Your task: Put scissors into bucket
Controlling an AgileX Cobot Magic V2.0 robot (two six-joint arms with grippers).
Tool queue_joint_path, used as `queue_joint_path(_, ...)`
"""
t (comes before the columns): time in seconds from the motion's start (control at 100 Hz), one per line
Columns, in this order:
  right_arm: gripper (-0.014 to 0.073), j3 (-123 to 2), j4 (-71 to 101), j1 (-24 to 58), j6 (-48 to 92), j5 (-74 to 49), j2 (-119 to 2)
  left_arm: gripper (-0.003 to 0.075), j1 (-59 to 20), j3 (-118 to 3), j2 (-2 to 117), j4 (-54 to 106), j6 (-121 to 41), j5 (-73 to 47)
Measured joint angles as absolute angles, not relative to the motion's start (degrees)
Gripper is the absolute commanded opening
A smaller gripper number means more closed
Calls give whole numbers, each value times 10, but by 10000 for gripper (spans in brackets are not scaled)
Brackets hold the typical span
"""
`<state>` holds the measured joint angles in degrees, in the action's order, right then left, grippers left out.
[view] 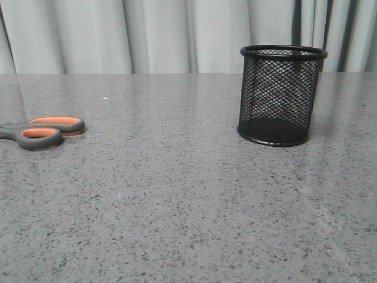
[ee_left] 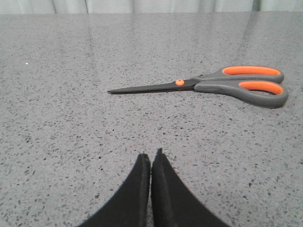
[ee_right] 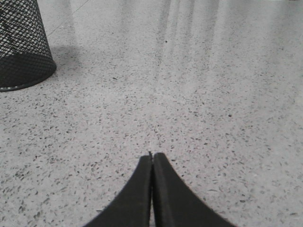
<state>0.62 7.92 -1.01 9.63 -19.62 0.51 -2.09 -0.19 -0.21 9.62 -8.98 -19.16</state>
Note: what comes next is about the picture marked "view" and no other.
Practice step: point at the grey orange handled scissors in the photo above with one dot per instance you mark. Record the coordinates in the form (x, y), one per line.
(42, 133)

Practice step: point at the pale grey curtain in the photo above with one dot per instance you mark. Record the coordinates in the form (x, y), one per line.
(56, 37)

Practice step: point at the black mesh pen bucket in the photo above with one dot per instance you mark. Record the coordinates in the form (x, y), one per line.
(278, 91)

